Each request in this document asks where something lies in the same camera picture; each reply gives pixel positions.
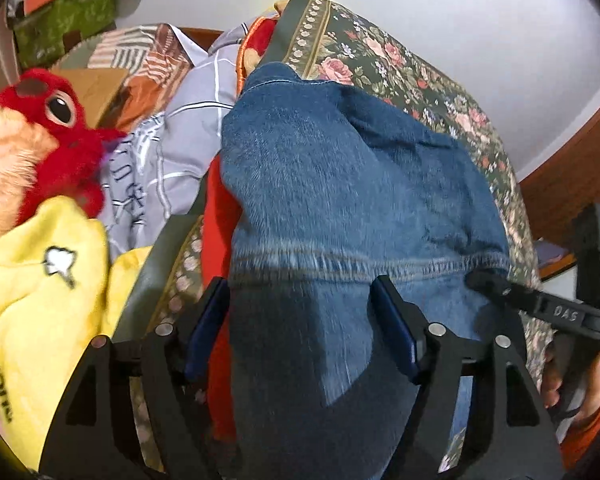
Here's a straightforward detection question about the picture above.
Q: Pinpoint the red garment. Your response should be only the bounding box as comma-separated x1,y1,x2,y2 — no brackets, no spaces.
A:
200,155,246,446

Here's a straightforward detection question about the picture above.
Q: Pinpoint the person's right hand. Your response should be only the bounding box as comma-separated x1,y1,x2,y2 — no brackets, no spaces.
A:
539,347,600,423

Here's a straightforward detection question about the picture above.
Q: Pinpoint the yellow cloth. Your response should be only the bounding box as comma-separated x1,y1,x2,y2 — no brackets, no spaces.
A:
0,195,153,461

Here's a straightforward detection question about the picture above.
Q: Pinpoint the brown striped cloth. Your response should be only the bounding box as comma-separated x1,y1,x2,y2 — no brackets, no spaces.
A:
50,25,196,131

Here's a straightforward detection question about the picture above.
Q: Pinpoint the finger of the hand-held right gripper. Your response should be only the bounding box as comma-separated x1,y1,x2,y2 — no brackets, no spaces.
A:
466,269,543,313

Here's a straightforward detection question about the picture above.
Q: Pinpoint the person's right forearm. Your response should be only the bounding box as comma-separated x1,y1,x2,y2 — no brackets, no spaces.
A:
560,390,600,471

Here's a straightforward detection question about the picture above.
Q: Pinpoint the green box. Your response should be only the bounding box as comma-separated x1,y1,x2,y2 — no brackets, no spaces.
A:
12,0,121,68

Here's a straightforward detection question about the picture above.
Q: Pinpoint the red plush toy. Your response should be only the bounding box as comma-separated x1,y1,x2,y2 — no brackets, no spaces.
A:
0,67,126,251

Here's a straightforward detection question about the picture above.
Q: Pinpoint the blue denim jacket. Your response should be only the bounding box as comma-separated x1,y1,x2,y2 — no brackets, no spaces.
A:
220,61,513,480

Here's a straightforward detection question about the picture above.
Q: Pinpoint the floral blanket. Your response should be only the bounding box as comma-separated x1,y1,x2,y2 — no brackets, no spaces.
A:
115,0,556,476

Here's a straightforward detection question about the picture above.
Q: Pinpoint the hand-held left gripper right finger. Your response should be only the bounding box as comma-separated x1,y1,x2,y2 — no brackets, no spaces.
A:
369,275,566,480

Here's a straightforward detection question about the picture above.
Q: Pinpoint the wooden door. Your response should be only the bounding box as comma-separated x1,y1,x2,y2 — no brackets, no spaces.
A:
519,62,600,248

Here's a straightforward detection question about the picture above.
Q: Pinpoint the grey checked shirt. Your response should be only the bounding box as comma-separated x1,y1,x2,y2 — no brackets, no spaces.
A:
97,25,261,261

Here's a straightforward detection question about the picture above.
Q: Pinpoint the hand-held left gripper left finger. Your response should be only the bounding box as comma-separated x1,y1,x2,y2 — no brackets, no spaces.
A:
39,276,231,480

